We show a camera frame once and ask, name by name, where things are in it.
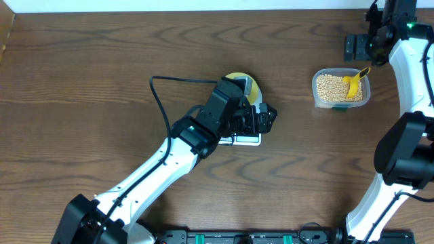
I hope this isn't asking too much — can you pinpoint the clear plastic container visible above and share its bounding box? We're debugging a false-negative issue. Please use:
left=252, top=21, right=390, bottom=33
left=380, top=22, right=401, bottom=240
left=312, top=67, right=371, bottom=109

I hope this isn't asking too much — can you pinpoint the soybeans pile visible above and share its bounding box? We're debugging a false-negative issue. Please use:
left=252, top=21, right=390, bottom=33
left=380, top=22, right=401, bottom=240
left=316, top=74, right=363, bottom=102

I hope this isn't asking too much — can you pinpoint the green tape label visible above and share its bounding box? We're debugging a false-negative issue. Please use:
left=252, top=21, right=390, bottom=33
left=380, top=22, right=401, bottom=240
left=332, top=107, right=348, bottom=113

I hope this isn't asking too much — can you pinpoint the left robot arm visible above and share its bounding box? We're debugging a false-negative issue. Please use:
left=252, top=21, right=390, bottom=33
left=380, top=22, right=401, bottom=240
left=52, top=73, right=277, bottom=243

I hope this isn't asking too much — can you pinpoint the yellow plastic bowl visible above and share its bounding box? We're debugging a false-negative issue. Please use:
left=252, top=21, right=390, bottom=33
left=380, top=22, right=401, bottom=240
left=226, top=72, right=262, bottom=106

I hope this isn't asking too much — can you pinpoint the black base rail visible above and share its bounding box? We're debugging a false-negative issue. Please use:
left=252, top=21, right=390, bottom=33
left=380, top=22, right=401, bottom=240
left=135, top=222, right=416, bottom=244

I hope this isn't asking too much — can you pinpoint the yellow plastic scoop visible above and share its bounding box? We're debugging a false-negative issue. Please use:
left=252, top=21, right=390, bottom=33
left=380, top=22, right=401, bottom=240
left=342, top=67, right=371, bottom=98

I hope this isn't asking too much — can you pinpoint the white digital kitchen scale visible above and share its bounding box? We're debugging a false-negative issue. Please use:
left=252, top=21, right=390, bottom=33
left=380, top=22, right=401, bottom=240
left=218, top=101, right=263, bottom=147

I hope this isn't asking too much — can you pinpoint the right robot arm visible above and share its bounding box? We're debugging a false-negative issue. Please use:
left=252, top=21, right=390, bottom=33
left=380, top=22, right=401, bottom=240
left=334, top=0, right=433, bottom=243

